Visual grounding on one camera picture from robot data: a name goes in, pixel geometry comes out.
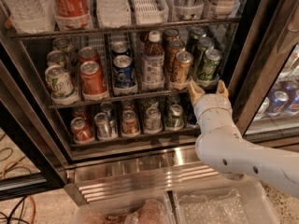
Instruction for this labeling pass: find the clear plastic bin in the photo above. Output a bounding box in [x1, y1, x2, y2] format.
[69, 190, 177, 224]
[173, 175, 280, 224]

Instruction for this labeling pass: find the middle gold soda can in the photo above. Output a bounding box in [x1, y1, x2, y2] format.
[165, 39, 185, 73]

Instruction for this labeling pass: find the front orange-red soda can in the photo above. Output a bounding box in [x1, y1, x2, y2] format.
[80, 61, 107, 95]

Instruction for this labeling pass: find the bottom shelf green can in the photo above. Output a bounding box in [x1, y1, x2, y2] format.
[165, 105, 184, 129]

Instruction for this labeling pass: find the bottom shelf blue can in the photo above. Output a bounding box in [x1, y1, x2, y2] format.
[187, 105, 197, 125]

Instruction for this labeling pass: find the clear water bottle top shelf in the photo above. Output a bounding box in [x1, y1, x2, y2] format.
[4, 0, 55, 34]

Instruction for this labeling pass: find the front gold soda can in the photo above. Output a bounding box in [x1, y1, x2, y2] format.
[170, 50, 193, 84]

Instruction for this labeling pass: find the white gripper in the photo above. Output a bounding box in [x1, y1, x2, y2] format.
[188, 79, 241, 137]

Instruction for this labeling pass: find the rear blue soda can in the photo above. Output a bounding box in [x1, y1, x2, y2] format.
[111, 41, 131, 58]

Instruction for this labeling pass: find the orange cable on floor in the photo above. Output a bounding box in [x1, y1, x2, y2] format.
[0, 160, 39, 224]

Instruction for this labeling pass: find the empty white plastic glide tray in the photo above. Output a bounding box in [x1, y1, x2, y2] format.
[131, 0, 168, 25]

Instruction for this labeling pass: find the blue can behind right door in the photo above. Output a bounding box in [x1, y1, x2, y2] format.
[266, 91, 289, 116]

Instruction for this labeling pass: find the stainless steel fridge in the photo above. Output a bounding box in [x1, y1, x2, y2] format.
[0, 0, 299, 205]

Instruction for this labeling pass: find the rear white green soda can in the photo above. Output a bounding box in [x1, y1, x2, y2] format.
[52, 37, 78, 63]

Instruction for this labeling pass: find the rear gold soda can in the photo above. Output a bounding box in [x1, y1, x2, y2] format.
[162, 28, 180, 48]

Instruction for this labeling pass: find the blue soda can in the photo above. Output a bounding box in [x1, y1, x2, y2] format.
[111, 41, 131, 58]
[112, 55, 135, 89]

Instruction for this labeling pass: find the black cable on floor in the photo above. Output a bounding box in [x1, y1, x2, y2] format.
[0, 195, 29, 224]

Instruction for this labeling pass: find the front white green soda can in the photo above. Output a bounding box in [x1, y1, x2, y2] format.
[45, 64, 75, 98]

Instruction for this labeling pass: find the right clear plastic bin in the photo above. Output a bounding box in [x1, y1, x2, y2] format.
[173, 175, 280, 224]

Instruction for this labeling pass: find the bottom shelf white can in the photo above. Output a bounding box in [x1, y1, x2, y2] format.
[145, 107, 162, 132]

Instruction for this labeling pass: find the rear orange-red soda can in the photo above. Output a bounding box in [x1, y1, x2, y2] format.
[78, 47, 100, 64]

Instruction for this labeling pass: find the gold soda can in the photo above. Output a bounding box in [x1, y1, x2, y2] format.
[165, 39, 185, 73]
[162, 28, 180, 48]
[170, 50, 193, 84]

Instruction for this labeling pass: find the brown tea bottle white cap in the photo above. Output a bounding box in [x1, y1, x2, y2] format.
[142, 30, 164, 83]

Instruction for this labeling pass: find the bottom shelf red can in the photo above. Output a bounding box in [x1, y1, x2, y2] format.
[70, 117, 93, 142]

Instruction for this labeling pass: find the red cola bottle top shelf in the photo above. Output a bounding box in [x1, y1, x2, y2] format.
[49, 0, 92, 19]

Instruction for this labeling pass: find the left clear plastic bin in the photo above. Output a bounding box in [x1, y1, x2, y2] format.
[69, 190, 177, 224]

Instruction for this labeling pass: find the white green soda can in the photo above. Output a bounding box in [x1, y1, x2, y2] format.
[45, 64, 75, 98]
[52, 37, 78, 63]
[47, 50, 67, 69]

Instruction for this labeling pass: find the bottom shelf silver can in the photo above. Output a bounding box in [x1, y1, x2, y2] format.
[94, 112, 112, 138]

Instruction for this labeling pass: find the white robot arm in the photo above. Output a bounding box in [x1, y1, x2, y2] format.
[188, 80, 299, 198]

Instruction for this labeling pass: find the front blue soda can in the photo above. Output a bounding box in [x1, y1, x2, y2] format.
[112, 55, 135, 89]

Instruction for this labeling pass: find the orange-red soda can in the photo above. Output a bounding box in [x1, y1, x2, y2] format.
[78, 47, 100, 64]
[80, 61, 107, 95]

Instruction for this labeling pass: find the middle white green soda can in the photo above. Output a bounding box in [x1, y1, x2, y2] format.
[47, 50, 67, 69]

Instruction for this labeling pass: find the bottom shelf gold can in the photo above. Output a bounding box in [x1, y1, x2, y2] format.
[122, 110, 139, 134]

